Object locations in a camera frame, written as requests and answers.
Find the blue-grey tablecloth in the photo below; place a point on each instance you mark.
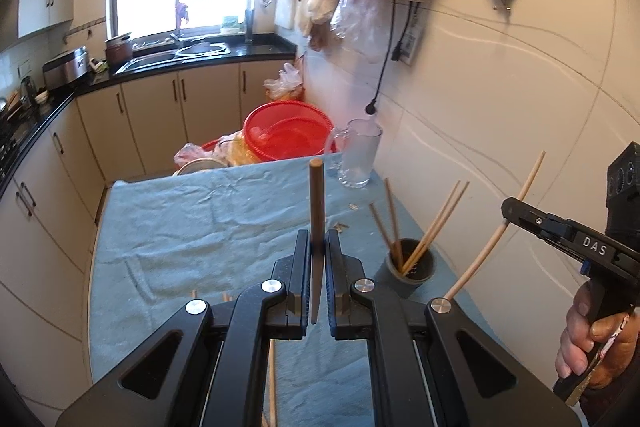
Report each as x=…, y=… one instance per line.
x=200, y=227

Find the green sponge pack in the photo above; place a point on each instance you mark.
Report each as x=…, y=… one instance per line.
x=230, y=26

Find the brown wooden chopstick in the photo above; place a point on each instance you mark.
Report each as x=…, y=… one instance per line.
x=383, y=227
x=393, y=222

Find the silver black rice cooker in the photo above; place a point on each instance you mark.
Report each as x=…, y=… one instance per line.
x=65, y=67

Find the dark grey chopstick holder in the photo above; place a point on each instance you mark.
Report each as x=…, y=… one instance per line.
x=400, y=287

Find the yellow food plastic bag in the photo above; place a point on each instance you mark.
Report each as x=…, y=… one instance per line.
x=240, y=152

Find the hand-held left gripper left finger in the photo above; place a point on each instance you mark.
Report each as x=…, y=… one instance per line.
x=300, y=267

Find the pinkish plastic bag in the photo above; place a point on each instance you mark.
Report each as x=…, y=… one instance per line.
x=189, y=154

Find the dark brown chopstick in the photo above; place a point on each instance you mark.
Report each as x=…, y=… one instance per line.
x=316, y=207

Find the tan wooden chopstick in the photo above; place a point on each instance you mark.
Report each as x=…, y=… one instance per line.
x=440, y=226
x=271, y=382
x=436, y=218

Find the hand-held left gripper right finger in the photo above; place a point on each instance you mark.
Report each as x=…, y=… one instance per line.
x=334, y=267

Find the pale wooden chopstick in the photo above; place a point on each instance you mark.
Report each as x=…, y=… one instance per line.
x=479, y=258

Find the red plastic basin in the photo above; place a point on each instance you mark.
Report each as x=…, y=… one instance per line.
x=290, y=132

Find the white bowl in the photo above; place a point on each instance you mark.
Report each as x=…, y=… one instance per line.
x=200, y=166

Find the purple hanging cloth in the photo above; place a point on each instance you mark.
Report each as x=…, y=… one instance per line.
x=182, y=13

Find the dark cooking pot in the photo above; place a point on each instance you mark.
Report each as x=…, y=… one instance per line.
x=119, y=52

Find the person's right hand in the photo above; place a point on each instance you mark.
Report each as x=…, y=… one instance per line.
x=575, y=342

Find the clear glass pitcher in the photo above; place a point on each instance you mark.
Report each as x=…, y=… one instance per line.
x=357, y=157

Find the steel sink faucet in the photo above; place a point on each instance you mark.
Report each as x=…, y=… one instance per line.
x=177, y=39

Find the green white packet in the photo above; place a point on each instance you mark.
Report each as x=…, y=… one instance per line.
x=100, y=66

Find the dark kettle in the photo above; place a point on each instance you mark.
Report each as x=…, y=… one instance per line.
x=27, y=88

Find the dark knife holder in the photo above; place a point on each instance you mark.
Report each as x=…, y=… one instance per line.
x=248, y=29

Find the beige kitchen base cabinets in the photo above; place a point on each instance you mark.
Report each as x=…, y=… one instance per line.
x=150, y=117

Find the orange filled plastic bag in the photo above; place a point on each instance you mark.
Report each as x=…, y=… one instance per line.
x=285, y=84

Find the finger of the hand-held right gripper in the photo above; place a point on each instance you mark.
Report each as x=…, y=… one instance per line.
x=530, y=214

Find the black gas stove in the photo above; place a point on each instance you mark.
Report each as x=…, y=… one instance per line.
x=7, y=147

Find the white cutting board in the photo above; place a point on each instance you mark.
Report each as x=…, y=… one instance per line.
x=287, y=4

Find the steel kitchen sink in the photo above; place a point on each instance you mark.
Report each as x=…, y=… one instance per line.
x=150, y=59

